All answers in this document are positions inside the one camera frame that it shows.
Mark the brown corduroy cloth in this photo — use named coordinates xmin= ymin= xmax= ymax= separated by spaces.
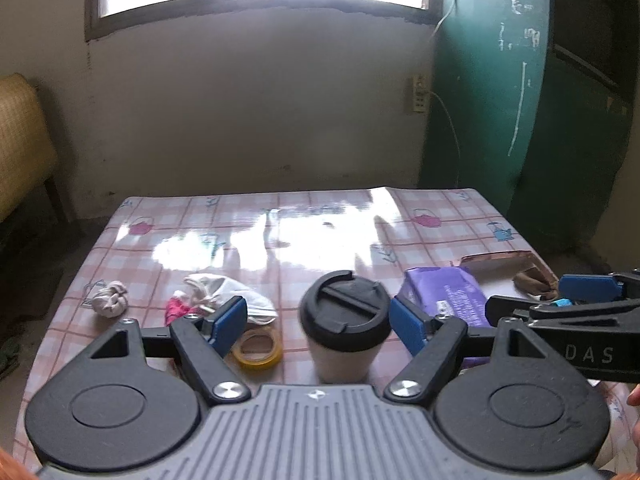
xmin=513 ymin=266 xmax=560 ymax=301

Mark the person's right hand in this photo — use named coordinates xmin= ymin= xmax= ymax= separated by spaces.
xmin=625 ymin=383 xmax=640 ymax=441

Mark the pink small sock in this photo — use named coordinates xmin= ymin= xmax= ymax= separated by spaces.
xmin=165 ymin=290 xmax=204 ymax=326

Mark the purple wipes pack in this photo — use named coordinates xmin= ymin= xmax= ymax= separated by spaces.
xmin=399 ymin=266 xmax=489 ymax=327

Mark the yellow tape roll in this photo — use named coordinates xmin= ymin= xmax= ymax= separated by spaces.
xmin=231 ymin=326 xmax=283 ymax=372

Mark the cardboard box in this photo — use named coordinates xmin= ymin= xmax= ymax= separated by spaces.
xmin=449 ymin=250 xmax=559 ymax=299

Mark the pink checkered tablecloth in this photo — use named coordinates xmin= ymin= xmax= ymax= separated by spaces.
xmin=25 ymin=188 xmax=534 ymax=479

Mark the black lidded travel cup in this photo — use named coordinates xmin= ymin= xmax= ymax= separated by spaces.
xmin=298 ymin=270 xmax=392 ymax=384

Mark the green door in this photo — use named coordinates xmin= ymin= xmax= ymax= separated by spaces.
xmin=419 ymin=0 xmax=639 ymax=252

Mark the woven rattan bench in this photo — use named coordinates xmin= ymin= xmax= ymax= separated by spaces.
xmin=0 ymin=74 xmax=67 ymax=223

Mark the white drawstring cloth bag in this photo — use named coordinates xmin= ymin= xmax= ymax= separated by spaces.
xmin=183 ymin=273 xmax=278 ymax=326

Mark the white power cable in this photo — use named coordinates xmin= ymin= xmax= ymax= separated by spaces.
xmin=426 ymin=0 xmax=464 ymax=189

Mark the wall power socket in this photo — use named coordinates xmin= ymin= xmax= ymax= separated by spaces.
xmin=410 ymin=74 xmax=430 ymax=114

